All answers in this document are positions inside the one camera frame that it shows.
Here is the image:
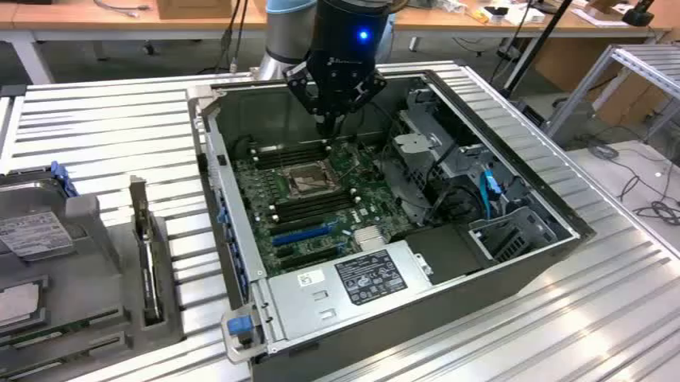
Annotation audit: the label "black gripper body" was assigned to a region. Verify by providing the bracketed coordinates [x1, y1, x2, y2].
[304, 0, 394, 117]

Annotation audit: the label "black open PC case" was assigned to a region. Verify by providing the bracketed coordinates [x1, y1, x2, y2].
[184, 69, 597, 382]

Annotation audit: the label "CPU socket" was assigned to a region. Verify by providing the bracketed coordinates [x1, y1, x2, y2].
[279, 162, 341, 201]

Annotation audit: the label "cardboard box on desk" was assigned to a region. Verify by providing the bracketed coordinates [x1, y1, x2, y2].
[157, 0, 255, 21]

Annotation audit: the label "green motherboard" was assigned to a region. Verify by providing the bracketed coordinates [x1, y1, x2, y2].
[231, 138, 422, 278]

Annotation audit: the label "black tripod pole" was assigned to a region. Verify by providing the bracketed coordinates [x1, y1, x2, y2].
[500, 0, 575, 92]

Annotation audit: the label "silver chipset heatsink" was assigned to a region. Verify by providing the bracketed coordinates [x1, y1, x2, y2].
[353, 225, 395, 244]

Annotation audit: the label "wooden desk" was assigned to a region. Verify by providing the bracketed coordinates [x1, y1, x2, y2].
[391, 0, 673, 45]
[0, 0, 267, 84]

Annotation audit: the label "blue expansion slot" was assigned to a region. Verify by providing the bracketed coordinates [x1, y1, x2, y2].
[272, 227, 340, 247]

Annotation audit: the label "long black expansion slot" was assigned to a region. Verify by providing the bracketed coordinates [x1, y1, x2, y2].
[275, 244, 347, 270]

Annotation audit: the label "grey disk bay cage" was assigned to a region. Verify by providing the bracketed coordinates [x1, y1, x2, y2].
[466, 205, 565, 264]

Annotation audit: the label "large cardboard box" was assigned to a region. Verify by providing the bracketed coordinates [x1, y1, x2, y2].
[530, 37, 671, 127]

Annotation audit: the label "graphics card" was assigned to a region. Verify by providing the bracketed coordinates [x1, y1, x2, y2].
[128, 173, 166, 324]

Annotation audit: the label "silver power supply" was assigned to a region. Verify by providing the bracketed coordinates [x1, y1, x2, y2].
[267, 245, 435, 344]

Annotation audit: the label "blue case latch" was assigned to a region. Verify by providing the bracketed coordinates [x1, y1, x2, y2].
[224, 314, 251, 336]

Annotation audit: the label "grey parts rack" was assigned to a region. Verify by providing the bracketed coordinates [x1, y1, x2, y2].
[0, 177, 185, 382]

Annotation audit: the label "CPU chip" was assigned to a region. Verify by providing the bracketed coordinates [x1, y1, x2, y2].
[0, 283, 42, 326]

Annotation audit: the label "green RAM stick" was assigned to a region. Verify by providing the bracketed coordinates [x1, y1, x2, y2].
[0, 318, 92, 348]

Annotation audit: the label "silver metal bracket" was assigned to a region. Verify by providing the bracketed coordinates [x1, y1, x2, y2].
[391, 132, 443, 155]

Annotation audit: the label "black case wires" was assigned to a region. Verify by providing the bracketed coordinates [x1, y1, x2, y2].
[379, 142, 482, 230]

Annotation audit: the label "blue wire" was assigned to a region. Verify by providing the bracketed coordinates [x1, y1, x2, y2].
[479, 170, 504, 220]

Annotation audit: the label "aluminium frame rack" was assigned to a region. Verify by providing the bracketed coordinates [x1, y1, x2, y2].
[545, 42, 680, 145]

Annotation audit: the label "hard disk with blue bracket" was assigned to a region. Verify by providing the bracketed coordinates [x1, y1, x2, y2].
[0, 160, 81, 262]

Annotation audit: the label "black cable bundle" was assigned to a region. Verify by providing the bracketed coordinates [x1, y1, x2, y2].
[614, 173, 680, 228]

